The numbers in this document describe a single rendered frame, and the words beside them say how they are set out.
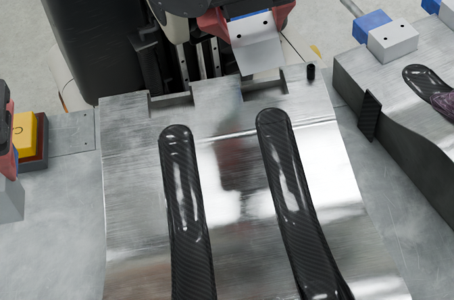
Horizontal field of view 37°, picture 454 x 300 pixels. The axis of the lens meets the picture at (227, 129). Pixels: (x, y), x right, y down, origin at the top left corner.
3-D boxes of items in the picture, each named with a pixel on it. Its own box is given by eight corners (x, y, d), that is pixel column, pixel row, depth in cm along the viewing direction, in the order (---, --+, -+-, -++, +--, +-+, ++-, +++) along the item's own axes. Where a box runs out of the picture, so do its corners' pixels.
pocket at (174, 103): (151, 109, 82) (146, 89, 79) (194, 102, 82) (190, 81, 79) (155, 138, 79) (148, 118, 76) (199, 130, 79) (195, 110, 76)
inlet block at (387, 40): (326, 19, 93) (327, -12, 88) (357, 7, 94) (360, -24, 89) (381, 79, 85) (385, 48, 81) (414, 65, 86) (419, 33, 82)
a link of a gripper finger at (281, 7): (305, 46, 70) (294, -13, 62) (238, 63, 71) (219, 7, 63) (291, -3, 73) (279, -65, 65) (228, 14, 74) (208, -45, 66)
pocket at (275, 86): (239, 94, 82) (236, 73, 79) (282, 87, 82) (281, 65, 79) (245, 122, 79) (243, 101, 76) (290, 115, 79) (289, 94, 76)
